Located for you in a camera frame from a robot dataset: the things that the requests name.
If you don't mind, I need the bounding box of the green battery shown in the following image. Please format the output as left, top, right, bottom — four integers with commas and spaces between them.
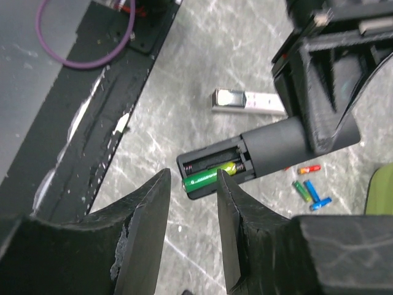
292, 181, 312, 202
182, 162, 238, 193

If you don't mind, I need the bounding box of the blue battery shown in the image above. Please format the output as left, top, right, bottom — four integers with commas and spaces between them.
303, 179, 320, 203
309, 197, 332, 211

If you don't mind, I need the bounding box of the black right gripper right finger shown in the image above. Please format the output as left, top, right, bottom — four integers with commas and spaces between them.
217, 170, 392, 294

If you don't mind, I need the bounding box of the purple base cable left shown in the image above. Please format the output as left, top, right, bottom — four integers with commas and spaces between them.
36, 0, 136, 69

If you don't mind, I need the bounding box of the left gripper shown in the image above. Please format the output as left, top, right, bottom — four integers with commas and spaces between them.
272, 1, 392, 154

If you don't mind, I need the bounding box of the black base bar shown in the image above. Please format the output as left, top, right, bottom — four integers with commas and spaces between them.
1, 1, 180, 222

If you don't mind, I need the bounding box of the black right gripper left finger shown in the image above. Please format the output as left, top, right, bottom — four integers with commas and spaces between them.
1, 168, 171, 294

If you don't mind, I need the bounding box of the blue battery upper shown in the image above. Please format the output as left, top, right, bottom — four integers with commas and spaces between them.
303, 179, 320, 203

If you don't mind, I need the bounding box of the blue battery lower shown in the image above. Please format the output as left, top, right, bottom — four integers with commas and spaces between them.
309, 197, 332, 211

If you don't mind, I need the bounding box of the black remote control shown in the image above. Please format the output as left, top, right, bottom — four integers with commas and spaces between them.
176, 115, 360, 201

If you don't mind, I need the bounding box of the green plastic tray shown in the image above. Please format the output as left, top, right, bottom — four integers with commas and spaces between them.
364, 163, 392, 215

